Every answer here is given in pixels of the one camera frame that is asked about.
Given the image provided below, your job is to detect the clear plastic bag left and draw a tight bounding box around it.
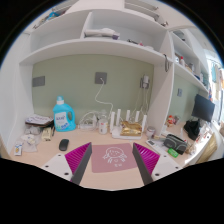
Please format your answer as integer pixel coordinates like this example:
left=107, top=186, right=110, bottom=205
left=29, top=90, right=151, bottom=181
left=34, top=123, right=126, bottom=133
left=21, top=134, right=41, bottom=152

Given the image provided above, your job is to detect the grey wall socket centre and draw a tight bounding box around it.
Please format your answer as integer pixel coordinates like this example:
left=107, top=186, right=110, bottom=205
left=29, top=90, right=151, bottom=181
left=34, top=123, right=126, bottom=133
left=95, top=72, right=107, bottom=84

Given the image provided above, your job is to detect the white charger plug on wall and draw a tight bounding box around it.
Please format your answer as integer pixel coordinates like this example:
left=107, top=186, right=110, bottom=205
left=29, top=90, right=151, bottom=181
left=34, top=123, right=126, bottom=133
left=140, top=75, right=150, bottom=89

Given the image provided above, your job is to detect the small white plastic bottle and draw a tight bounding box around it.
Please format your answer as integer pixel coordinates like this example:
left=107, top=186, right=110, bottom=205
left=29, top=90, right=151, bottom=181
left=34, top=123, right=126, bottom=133
left=99, top=110, right=108, bottom=134

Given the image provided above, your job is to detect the folded cloth on shelf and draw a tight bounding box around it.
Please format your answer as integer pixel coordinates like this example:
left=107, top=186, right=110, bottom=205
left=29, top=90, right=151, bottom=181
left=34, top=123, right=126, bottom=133
left=84, top=28, right=120, bottom=40

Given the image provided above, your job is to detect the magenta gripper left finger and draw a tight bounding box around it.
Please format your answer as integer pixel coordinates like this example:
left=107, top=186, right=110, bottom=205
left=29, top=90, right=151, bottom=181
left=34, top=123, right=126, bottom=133
left=42, top=142, right=93, bottom=186

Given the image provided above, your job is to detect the white cable on wall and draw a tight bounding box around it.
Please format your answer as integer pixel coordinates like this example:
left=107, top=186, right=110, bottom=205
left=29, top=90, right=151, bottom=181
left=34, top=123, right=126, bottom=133
left=94, top=78, right=115, bottom=116

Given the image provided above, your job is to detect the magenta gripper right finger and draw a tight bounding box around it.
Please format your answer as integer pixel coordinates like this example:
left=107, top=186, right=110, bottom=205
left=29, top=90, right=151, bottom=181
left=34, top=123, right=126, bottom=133
left=132, top=142, right=183, bottom=186

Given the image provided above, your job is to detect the green small box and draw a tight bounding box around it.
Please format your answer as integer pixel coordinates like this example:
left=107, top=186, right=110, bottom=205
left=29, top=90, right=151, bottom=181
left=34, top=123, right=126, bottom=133
left=167, top=148, right=179, bottom=158

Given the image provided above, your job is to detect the small grey jar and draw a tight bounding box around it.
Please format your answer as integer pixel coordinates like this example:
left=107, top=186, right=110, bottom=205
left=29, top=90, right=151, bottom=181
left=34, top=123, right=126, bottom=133
left=146, top=126, right=155, bottom=138

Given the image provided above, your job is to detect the blue detergent bottle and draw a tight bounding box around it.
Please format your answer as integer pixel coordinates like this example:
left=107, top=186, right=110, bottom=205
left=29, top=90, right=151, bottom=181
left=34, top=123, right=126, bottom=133
left=53, top=96, right=76, bottom=132

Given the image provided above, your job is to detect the grey wall socket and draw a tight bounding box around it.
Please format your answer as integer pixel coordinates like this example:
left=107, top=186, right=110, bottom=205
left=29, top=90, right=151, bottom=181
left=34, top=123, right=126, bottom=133
left=32, top=76, right=45, bottom=87
left=95, top=72, right=107, bottom=84

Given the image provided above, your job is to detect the black pencil case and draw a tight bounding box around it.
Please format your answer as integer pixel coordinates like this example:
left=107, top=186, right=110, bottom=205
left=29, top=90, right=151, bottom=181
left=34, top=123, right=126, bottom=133
left=164, top=134, right=187, bottom=154

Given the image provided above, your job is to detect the pink mouse pad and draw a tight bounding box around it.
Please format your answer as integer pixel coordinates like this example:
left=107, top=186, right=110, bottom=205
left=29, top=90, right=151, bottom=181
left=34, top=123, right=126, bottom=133
left=91, top=143, right=137, bottom=173

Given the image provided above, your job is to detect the grey wall socket left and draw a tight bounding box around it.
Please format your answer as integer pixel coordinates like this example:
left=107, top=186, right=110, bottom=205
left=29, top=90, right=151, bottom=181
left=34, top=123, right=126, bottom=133
left=32, top=76, right=45, bottom=87

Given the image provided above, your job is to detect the black bag by monitor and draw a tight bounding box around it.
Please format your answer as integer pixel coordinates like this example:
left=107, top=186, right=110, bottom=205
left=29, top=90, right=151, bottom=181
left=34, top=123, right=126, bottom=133
left=184, top=120, right=200, bottom=140

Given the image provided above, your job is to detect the small card box left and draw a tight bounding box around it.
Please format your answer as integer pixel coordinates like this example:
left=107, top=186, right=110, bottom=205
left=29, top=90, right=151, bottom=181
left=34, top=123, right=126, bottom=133
left=14, top=142, right=23, bottom=156

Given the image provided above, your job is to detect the black computer mouse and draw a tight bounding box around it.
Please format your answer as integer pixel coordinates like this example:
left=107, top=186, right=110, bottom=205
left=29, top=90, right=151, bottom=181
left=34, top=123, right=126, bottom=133
left=59, top=139, right=69, bottom=151

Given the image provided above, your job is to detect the white remote control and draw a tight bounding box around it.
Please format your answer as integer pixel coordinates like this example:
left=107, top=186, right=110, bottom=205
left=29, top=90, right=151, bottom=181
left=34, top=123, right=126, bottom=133
left=146, top=140, right=162, bottom=149

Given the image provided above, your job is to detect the white wifi router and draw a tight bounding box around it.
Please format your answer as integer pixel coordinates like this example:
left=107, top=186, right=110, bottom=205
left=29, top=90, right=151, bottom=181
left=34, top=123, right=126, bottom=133
left=109, top=109, right=147, bottom=140

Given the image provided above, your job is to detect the white shelf unit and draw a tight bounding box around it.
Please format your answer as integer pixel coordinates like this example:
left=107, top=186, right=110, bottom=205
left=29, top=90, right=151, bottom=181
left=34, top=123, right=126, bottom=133
left=0, top=0, right=206, bottom=150

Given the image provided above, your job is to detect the black computer monitor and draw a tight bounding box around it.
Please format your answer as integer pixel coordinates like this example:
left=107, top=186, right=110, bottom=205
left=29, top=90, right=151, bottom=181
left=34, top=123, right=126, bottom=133
left=192, top=94, right=215, bottom=122

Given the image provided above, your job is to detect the white power strip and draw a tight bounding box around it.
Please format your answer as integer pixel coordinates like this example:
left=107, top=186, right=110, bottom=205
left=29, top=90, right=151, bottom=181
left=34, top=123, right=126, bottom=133
left=79, top=123, right=96, bottom=130

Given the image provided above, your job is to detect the gold foil bag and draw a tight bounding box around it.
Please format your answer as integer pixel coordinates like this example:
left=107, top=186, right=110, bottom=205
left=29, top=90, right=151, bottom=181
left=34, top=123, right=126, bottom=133
left=121, top=121, right=142, bottom=136

